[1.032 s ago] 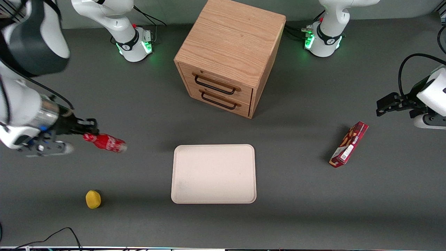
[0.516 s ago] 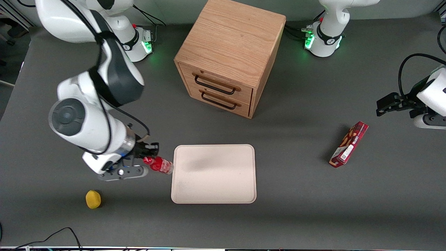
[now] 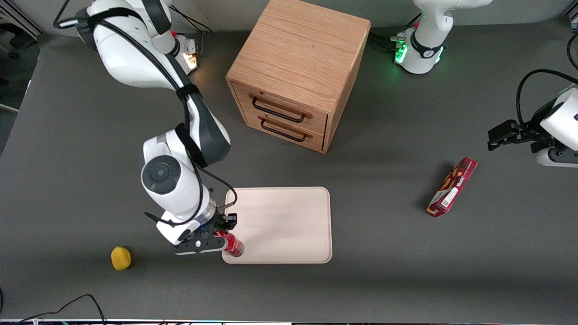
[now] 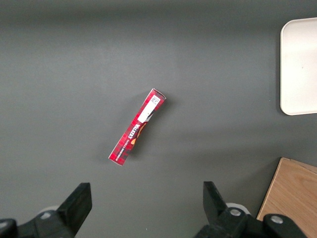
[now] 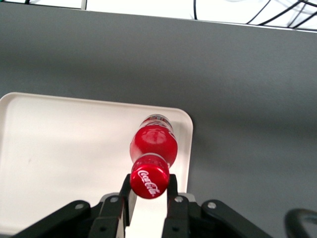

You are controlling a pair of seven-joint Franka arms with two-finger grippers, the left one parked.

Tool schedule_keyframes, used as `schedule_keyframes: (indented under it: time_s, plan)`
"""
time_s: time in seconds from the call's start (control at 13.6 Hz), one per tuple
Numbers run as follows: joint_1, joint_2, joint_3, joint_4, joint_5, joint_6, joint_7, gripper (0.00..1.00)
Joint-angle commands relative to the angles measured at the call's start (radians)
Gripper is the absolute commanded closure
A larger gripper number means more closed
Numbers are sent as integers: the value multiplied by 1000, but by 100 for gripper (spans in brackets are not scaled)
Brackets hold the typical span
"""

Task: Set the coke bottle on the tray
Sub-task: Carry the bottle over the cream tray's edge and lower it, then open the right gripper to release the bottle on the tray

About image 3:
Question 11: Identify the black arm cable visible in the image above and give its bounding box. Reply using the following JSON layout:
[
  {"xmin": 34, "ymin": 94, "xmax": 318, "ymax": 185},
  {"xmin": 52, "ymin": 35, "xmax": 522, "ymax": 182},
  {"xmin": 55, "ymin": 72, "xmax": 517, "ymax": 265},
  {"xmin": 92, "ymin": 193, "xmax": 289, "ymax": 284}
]
[
  {"xmin": 516, "ymin": 69, "xmax": 578, "ymax": 128},
  {"xmin": 53, "ymin": 0, "xmax": 238, "ymax": 226}
]

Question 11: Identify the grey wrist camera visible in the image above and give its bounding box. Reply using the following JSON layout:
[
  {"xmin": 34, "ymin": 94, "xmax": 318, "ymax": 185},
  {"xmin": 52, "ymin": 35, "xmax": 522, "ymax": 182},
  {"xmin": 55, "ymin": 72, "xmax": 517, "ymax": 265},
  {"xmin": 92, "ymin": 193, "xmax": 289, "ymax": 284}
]
[
  {"xmin": 173, "ymin": 235, "xmax": 228, "ymax": 256},
  {"xmin": 536, "ymin": 147, "xmax": 578, "ymax": 168}
]

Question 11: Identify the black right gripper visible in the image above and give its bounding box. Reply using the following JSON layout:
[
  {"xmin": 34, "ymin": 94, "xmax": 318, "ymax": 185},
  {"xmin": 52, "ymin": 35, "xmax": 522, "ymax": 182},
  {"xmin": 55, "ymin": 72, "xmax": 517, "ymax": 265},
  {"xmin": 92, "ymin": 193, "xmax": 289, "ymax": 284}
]
[{"xmin": 193, "ymin": 210, "xmax": 238, "ymax": 241}]

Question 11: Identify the black right base cable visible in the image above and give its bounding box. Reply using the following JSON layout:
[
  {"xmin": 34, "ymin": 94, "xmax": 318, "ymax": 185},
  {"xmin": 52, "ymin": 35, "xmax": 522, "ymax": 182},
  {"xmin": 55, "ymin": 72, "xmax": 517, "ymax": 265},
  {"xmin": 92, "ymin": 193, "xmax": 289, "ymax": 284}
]
[{"xmin": 171, "ymin": 6, "xmax": 217, "ymax": 57}]

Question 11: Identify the wooden two-drawer cabinet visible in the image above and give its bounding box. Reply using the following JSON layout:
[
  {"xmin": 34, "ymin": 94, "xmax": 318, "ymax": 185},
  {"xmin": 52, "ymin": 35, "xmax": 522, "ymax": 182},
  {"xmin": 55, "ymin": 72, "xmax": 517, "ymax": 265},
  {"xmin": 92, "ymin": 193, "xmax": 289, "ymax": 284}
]
[{"xmin": 225, "ymin": 0, "xmax": 372, "ymax": 154}]

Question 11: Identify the black left base cable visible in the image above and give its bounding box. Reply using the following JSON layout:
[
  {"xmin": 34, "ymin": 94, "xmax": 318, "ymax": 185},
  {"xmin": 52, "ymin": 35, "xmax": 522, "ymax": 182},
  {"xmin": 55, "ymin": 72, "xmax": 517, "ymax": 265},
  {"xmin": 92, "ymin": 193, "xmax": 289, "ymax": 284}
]
[{"xmin": 368, "ymin": 14, "xmax": 423, "ymax": 51}]

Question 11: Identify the beige plastic tray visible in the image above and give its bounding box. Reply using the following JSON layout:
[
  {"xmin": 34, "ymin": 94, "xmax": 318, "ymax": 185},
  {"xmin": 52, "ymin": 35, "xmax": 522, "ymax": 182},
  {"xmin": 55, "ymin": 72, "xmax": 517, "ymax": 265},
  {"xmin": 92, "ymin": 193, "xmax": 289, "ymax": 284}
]
[{"xmin": 221, "ymin": 186, "xmax": 333, "ymax": 265}]

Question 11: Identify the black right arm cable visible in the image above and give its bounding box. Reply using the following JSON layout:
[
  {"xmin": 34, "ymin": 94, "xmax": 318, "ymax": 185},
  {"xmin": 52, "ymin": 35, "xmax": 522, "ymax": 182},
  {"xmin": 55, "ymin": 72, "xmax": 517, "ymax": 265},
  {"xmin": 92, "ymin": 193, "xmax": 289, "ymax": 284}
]
[{"xmin": 53, "ymin": 0, "xmax": 238, "ymax": 226}]

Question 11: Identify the red snack box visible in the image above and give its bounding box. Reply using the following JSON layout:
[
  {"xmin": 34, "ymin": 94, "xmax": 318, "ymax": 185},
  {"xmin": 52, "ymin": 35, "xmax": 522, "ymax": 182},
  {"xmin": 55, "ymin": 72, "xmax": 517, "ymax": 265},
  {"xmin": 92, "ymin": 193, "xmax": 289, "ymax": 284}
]
[{"xmin": 426, "ymin": 157, "xmax": 479, "ymax": 218}]

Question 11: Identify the black base cable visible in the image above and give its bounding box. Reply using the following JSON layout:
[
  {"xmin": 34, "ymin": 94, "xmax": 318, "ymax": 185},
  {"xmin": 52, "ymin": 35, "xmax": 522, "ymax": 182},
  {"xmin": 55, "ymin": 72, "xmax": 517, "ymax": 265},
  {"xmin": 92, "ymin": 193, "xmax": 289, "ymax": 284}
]
[
  {"xmin": 368, "ymin": 14, "xmax": 423, "ymax": 51},
  {"xmin": 171, "ymin": 6, "xmax": 217, "ymax": 57}
]

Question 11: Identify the yellow lemon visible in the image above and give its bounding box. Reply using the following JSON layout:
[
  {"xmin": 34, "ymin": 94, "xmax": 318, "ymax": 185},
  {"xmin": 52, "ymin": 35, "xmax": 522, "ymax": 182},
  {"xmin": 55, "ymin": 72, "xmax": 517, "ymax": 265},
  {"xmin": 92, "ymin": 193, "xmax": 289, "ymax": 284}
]
[{"xmin": 111, "ymin": 246, "xmax": 132, "ymax": 271}]

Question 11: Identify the black floor cable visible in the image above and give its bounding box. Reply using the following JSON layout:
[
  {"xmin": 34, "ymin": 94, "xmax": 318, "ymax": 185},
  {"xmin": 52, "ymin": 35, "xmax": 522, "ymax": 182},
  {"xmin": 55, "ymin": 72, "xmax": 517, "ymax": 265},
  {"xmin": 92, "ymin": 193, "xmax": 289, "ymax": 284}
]
[{"xmin": 0, "ymin": 294, "xmax": 107, "ymax": 325}]

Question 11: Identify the red coke bottle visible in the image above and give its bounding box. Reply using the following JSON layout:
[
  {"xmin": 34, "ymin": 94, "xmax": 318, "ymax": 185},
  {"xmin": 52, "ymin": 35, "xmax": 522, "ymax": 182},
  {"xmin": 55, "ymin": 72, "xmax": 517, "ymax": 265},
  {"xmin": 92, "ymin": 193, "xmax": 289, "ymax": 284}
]
[{"xmin": 215, "ymin": 231, "xmax": 245, "ymax": 258}]

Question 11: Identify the black looped edge cable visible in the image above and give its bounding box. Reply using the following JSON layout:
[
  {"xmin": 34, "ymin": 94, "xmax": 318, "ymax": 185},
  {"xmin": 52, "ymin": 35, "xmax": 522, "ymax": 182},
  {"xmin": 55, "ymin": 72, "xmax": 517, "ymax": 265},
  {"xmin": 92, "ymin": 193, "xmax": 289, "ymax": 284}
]
[{"xmin": 566, "ymin": 32, "xmax": 578, "ymax": 71}]

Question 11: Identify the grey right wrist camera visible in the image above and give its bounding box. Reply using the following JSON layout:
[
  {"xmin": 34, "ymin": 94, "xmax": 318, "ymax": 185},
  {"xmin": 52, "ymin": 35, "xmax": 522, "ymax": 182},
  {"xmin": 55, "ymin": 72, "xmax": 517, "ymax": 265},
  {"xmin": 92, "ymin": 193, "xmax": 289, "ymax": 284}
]
[{"xmin": 173, "ymin": 235, "xmax": 228, "ymax": 256}]

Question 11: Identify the black drawer handle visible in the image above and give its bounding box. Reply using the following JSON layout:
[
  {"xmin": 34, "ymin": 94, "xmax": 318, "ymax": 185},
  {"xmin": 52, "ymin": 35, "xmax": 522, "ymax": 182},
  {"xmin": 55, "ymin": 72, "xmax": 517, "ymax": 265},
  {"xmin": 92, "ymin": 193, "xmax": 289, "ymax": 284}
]
[
  {"xmin": 252, "ymin": 97, "xmax": 306, "ymax": 123},
  {"xmin": 261, "ymin": 117, "xmax": 308, "ymax": 143}
]

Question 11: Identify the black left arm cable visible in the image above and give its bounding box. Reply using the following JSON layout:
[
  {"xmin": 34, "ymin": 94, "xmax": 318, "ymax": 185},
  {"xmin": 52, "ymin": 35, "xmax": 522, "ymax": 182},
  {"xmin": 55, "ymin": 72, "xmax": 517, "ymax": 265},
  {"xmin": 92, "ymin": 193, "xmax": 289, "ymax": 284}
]
[{"xmin": 516, "ymin": 69, "xmax": 578, "ymax": 128}]

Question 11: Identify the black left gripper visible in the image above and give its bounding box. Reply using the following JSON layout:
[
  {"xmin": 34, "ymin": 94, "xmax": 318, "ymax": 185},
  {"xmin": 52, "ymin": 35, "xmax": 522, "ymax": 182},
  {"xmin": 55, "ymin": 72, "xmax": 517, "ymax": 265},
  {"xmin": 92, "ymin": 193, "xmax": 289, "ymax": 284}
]
[{"xmin": 487, "ymin": 100, "xmax": 560, "ymax": 154}]

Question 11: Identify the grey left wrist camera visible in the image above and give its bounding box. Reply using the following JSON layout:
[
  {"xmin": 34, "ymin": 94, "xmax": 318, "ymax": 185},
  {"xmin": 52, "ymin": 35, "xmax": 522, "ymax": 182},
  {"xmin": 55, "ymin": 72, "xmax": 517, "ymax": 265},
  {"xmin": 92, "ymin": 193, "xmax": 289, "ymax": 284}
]
[{"xmin": 536, "ymin": 147, "xmax": 578, "ymax": 168}]

